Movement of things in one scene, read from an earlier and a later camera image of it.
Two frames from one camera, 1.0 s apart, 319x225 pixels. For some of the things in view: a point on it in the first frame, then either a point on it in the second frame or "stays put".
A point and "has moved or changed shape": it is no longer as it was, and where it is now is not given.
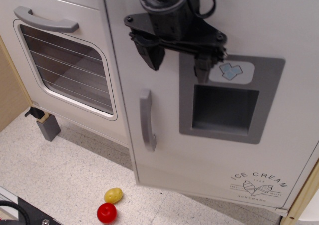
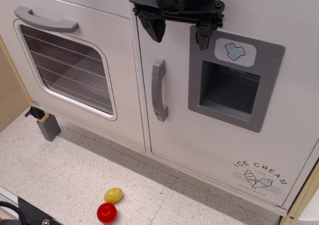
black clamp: (36, 112) stays put
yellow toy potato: (113, 195) stays put
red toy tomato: (106, 213) stays put
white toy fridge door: (251, 133) has moved or changed shape
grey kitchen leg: (50, 129) stays put
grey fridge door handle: (149, 140) -> (158, 74)
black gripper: (175, 20) -> (193, 4)
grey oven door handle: (64, 25) stays put
